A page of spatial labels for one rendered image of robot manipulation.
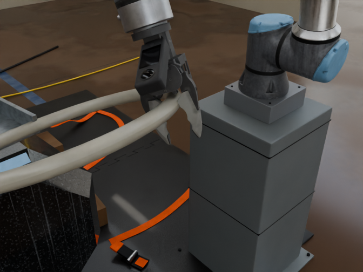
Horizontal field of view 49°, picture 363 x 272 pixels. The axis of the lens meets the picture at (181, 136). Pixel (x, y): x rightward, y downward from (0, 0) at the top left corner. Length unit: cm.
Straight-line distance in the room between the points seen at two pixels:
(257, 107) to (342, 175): 140
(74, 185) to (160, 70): 102
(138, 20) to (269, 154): 83
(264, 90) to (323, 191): 126
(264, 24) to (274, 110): 30
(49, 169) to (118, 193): 188
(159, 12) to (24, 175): 33
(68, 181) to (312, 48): 98
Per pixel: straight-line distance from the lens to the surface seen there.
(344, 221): 244
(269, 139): 138
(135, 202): 237
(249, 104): 150
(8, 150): 150
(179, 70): 70
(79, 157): 58
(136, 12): 68
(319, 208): 248
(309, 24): 131
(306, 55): 133
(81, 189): 161
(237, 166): 151
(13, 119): 112
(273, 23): 140
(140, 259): 205
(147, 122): 62
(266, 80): 147
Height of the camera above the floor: 157
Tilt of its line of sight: 32 degrees down
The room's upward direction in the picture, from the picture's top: straight up
